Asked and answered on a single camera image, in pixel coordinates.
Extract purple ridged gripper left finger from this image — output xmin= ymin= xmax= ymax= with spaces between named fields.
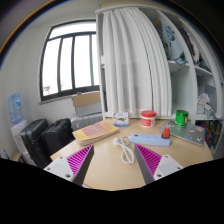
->
xmin=44 ymin=145 xmax=94 ymax=186

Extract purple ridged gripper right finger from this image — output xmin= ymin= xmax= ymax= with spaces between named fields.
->
xmin=134 ymin=144 xmax=182 ymax=184

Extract orange red charger plug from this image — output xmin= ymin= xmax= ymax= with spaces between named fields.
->
xmin=162 ymin=126 xmax=170 ymax=139

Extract blue white power strip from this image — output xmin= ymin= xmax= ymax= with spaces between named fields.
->
xmin=130 ymin=133 xmax=171 ymax=146

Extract yellow pink book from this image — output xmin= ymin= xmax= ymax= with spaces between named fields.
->
xmin=73 ymin=120 xmax=119 ymax=146

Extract black suitcase right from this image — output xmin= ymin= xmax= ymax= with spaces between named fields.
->
xmin=41 ymin=118 xmax=75 ymax=155

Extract black suitcase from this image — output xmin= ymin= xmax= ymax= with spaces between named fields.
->
xmin=41 ymin=118 xmax=75 ymax=155
xmin=21 ymin=119 xmax=51 ymax=169

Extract white jar red label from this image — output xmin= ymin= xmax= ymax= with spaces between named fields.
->
xmin=141 ymin=110 xmax=156 ymax=128

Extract black suitcase left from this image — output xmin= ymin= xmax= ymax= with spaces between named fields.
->
xmin=21 ymin=119 xmax=51 ymax=169

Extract white radiator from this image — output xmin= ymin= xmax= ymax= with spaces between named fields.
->
xmin=71 ymin=113 xmax=103 ymax=131

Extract grey laptop with stickers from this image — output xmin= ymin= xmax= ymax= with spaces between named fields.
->
xmin=158 ymin=119 xmax=205 ymax=146

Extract small white green box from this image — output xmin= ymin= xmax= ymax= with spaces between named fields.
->
xmin=113 ymin=112 xmax=129 ymax=127

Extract green metallic can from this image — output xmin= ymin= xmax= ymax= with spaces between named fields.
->
xmin=175 ymin=110 xmax=188 ymax=127

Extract cardboard box on radiator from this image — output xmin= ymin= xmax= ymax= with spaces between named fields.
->
xmin=72 ymin=91 xmax=102 ymax=116

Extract white water dispenser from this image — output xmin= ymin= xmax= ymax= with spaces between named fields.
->
xmin=11 ymin=120 xmax=34 ymax=165

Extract blue water dispenser bottle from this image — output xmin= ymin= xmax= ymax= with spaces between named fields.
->
xmin=8 ymin=93 xmax=23 ymax=125

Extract black framed window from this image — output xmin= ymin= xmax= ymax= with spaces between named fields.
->
xmin=39 ymin=20 xmax=99 ymax=101

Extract white curtain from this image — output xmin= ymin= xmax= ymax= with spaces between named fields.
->
xmin=102 ymin=7 xmax=172 ymax=117

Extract hanging clothes in shelf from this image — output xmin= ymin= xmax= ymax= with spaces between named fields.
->
xmin=156 ymin=19 xmax=200 ymax=65

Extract white shelving unit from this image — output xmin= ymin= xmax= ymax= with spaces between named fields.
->
xmin=96 ymin=4 xmax=224 ymax=159

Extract white coiled power cable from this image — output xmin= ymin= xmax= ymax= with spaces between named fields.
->
xmin=112 ymin=135 xmax=136 ymax=165

